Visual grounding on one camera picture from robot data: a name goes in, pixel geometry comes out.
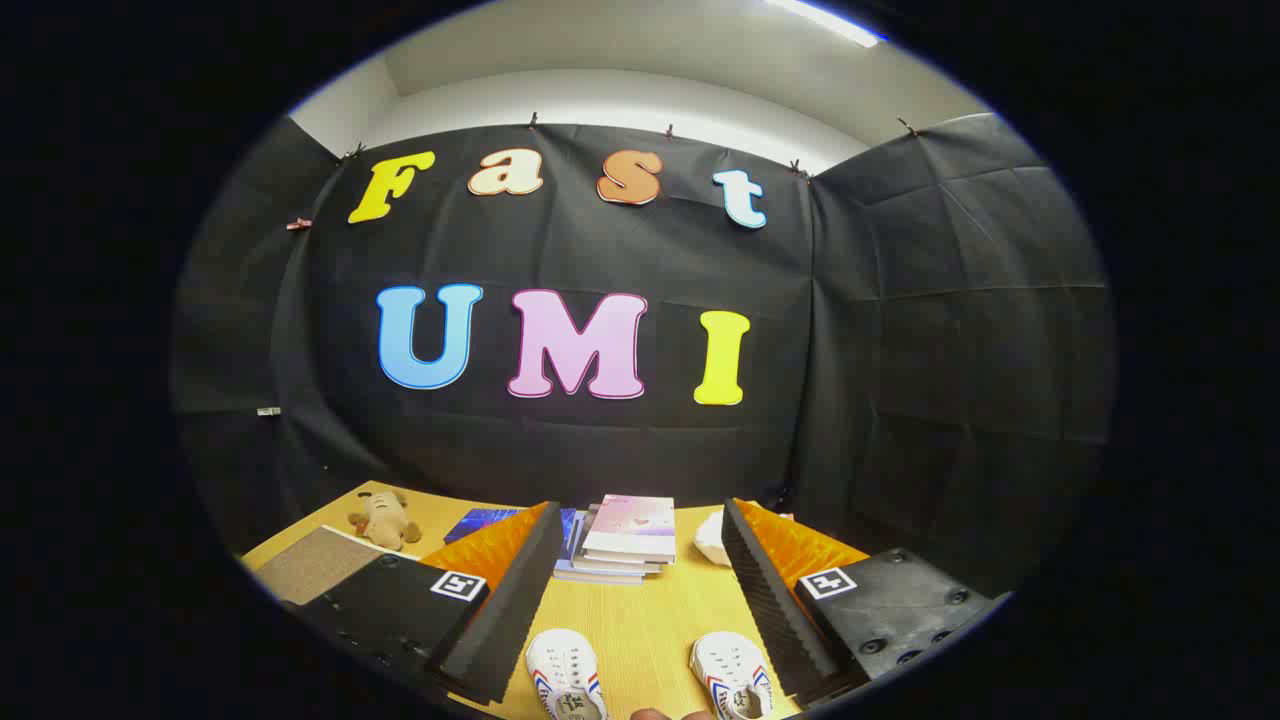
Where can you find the dark blue book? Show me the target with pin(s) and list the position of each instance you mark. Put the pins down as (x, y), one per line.
(485, 520)

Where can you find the white canvas shoe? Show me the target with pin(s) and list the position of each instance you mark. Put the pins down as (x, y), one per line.
(565, 670)
(728, 670)

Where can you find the brown fabric storage box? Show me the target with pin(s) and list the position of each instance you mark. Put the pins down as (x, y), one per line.
(315, 565)

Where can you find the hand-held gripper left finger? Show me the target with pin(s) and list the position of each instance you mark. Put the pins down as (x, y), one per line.
(520, 590)

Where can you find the brown plush dog toy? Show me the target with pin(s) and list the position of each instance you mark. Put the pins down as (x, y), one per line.
(385, 520)

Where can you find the grey book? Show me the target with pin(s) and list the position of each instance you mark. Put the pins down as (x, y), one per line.
(615, 566)

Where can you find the black backdrop cloth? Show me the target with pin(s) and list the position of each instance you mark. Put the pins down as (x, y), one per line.
(600, 260)

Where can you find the light blue book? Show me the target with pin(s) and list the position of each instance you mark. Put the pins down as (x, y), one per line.
(595, 577)

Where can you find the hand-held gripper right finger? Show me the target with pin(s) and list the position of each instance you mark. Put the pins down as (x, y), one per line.
(765, 600)

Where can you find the white plush toy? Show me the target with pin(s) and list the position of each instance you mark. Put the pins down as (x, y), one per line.
(712, 540)

